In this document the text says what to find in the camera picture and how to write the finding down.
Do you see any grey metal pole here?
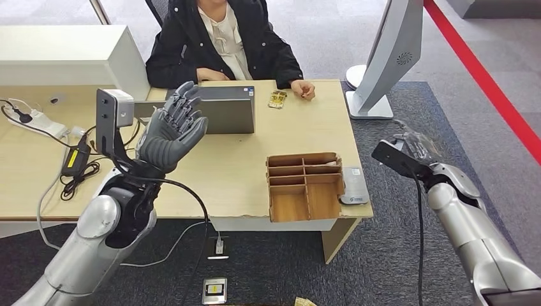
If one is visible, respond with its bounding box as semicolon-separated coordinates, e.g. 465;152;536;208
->
89;0;113;26

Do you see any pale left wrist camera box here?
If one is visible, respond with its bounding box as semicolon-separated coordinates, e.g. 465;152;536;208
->
96;88;135;155

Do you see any person's right hand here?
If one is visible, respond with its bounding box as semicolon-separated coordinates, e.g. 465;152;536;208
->
196;67;231;82

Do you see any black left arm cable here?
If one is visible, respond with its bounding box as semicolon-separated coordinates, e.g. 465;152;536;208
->
118;173;211;306

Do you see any red barrier tape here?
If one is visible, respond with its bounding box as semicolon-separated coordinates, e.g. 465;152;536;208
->
424;0;541;166

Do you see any silver floor socket box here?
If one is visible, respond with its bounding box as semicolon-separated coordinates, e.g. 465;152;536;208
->
202;277;228;306

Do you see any person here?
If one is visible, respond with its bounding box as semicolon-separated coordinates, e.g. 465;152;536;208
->
145;0;316;101

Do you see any black plug with cord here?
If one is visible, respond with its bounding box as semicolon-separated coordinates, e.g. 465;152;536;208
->
0;99;75;149

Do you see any wooden compartment organizer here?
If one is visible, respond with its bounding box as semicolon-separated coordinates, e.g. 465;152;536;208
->
265;152;345;223

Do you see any grey laptop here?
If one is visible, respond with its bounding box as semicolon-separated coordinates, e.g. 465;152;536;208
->
134;86;256;135

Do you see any white power strip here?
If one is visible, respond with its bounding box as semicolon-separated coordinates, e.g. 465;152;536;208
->
4;99;70;140

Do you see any grey floor plinth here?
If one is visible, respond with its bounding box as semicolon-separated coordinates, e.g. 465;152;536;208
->
445;0;541;20

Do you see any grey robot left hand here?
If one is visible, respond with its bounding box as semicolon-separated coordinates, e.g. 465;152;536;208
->
137;81;209;169

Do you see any black power adapter yellow label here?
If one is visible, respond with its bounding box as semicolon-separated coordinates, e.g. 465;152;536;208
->
61;135;92;177

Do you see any floor outlet with white plug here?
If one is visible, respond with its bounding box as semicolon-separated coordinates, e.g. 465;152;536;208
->
207;236;230;261

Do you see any white cable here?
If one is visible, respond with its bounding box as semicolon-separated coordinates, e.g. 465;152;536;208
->
36;135;221;269

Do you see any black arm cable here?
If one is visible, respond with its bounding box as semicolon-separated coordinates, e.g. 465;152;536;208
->
118;173;211;306
401;162;425;306

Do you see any pale grey card reader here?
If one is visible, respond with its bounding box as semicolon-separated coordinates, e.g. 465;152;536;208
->
339;166;371;207

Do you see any grey kiosk screen stand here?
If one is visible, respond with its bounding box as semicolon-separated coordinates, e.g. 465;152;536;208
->
345;0;425;120

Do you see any dark office chair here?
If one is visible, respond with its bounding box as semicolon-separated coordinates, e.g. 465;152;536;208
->
145;0;170;27

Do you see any person's left hand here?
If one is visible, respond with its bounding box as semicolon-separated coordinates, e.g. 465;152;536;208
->
290;79;316;101

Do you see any white counter block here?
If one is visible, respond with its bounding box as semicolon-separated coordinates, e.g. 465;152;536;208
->
0;24;152;102

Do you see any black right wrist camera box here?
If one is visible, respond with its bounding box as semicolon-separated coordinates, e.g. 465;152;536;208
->
371;140;432;179

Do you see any coiled black adapter cord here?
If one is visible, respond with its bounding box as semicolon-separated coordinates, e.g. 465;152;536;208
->
59;160;101;201

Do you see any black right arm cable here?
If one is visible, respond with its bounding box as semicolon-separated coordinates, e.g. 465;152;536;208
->
401;162;425;306

